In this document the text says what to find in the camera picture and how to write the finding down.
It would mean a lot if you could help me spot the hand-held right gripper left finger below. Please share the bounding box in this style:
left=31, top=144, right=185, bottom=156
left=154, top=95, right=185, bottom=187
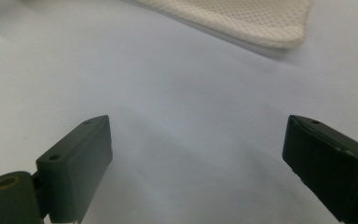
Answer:
left=35, top=114, right=114, bottom=224

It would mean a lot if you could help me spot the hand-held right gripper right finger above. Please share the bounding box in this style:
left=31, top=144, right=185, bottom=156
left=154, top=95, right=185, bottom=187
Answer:
left=282, top=114, right=358, bottom=224

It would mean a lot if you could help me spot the white mesh laundry bag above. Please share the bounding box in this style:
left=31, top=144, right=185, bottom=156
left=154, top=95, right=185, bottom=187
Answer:
left=127, top=0, right=313, bottom=50

